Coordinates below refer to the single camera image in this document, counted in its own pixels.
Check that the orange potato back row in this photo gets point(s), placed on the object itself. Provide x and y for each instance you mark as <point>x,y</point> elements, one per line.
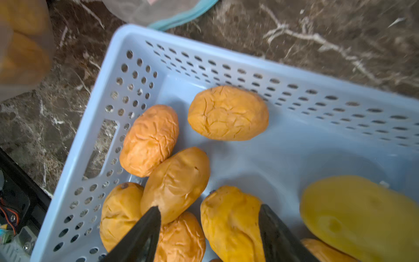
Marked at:
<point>228,113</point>

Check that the orange wrinkled potato front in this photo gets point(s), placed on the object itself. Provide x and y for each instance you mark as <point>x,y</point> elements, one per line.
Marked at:
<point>182,240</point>

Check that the light blue plastic basket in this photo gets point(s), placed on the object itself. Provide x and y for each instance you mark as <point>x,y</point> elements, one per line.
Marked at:
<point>318,127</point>

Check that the orange potato right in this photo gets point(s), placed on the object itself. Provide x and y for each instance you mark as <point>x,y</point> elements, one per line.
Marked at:
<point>324,252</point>

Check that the orange potato left row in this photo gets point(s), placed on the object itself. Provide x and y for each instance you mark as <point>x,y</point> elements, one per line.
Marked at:
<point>150,140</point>

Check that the yellow potato centre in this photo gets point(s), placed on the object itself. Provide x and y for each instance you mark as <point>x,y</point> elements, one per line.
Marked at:
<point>230,221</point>

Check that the orange potato row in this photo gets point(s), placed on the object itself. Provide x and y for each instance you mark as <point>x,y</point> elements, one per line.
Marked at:
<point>228,113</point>
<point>150,140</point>

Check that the clear pink zipper bag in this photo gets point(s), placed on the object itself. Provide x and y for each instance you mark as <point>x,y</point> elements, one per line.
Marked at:
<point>27,46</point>

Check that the orange potato front left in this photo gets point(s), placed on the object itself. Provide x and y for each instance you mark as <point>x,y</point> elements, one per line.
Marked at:
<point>120,212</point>

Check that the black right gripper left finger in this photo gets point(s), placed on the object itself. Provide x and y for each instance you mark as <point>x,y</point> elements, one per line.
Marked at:
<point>140,243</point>

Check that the brown orange potato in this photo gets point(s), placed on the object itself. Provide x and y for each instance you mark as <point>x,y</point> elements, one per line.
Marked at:
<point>177,183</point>

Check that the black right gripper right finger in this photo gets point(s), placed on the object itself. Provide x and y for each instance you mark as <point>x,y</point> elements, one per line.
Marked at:
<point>279,243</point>

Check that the clear blue zipper bag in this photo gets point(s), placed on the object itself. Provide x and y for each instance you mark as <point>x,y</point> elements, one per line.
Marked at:
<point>159,15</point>

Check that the green yellow potato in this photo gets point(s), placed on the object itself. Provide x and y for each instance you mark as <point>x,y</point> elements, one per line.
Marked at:
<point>362,219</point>

